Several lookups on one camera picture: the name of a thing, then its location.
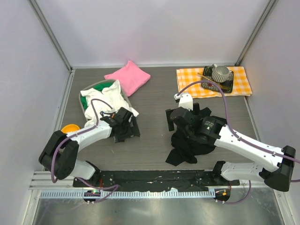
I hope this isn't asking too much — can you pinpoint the white printed t shirt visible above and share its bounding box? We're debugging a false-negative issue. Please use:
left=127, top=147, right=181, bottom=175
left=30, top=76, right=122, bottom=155
left=80, top=79, right=139, bottom=127

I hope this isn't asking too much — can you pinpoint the black t shirt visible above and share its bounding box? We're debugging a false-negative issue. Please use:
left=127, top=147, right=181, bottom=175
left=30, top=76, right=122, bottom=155
left=165, top=107, right=215, bottom=166

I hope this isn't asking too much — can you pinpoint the orange checkered cloth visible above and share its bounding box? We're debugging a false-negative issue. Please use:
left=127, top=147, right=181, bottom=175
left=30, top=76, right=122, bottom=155
left=176, top=67, right=252, bottom=98

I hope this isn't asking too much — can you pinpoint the grey laundry basket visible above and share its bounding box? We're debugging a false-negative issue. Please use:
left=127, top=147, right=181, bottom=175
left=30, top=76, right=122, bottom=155
left=78, top=79, right=133, bottom=121

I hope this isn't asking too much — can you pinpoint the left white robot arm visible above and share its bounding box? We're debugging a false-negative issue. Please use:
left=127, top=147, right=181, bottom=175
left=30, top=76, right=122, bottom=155
left=38, top=107, right=140, bottom=183

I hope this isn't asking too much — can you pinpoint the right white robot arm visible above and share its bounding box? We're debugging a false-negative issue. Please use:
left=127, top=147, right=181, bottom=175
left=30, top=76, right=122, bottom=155
left=165, top=103, right=296, bottom=192

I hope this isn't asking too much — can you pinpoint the gold chopstick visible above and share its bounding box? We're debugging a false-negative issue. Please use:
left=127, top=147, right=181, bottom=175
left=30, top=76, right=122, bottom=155
left=197, top=73, right=233, bottom=93

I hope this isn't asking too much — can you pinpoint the green t shirt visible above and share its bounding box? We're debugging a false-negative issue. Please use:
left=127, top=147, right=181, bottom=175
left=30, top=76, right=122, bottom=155
left=79, top=81, right=113, bottom=111

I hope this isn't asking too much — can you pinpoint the black floral square plate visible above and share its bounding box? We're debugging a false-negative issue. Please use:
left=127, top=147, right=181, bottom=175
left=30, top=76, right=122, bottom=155
left=201, top=64, right=234, bottom=93

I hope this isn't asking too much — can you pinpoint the pink folded towel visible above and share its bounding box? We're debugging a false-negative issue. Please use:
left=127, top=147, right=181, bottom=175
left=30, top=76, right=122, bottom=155
left=104, top=60, right=151, bottom=97

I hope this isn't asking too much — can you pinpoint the grey striped ceramic cup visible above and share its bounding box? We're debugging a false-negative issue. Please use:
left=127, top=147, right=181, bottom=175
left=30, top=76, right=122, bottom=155
left=211, top=64, right=231, bottom=83

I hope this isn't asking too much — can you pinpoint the orange plastic bowl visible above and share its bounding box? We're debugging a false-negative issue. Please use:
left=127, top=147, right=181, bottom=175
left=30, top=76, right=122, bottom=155
left=61, top=124, right=80, bottom=133

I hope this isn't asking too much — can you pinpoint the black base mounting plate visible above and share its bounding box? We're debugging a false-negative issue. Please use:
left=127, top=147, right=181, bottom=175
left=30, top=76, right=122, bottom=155
left=87, top=170, right=240, bottom=192

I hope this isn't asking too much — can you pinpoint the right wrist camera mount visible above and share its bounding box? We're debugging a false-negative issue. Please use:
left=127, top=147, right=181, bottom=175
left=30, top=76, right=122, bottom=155
left=174, top=92, right=193, bottom=111

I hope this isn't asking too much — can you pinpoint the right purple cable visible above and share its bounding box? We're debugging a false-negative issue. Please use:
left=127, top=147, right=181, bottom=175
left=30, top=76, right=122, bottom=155
left=173, top=81, right=300, bottom=204

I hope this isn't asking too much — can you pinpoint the white slotted cable duct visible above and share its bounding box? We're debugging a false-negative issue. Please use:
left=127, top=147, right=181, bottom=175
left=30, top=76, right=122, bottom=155
left=40, top=188, right=215, bottom=199

